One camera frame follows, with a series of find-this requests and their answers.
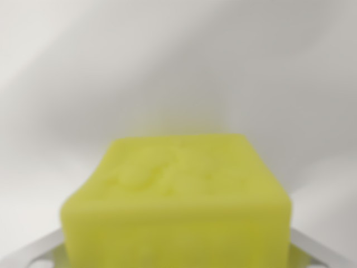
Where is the black silver gripper left finger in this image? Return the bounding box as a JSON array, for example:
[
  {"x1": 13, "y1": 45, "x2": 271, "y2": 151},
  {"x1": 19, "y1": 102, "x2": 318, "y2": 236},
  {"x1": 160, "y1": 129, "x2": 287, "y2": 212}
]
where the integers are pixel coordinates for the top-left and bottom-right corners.
[{"x1": 0, "y1": 227, "x2": 74, "y2": 268}]

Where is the black silver gripper right finger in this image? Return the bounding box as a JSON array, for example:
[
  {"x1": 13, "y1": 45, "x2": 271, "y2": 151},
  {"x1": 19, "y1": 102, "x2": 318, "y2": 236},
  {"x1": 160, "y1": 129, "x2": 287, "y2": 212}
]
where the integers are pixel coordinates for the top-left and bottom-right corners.
[{"x1": 288, "y1": 226, "x2": 357, "y2": 268}]

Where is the yellow cube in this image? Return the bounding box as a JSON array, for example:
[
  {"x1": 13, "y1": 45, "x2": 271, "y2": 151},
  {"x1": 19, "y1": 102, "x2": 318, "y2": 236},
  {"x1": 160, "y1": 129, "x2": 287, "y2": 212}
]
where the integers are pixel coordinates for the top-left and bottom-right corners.
[{"x1": 60, "y1": 133, "x2": 293, "y2": 268}]

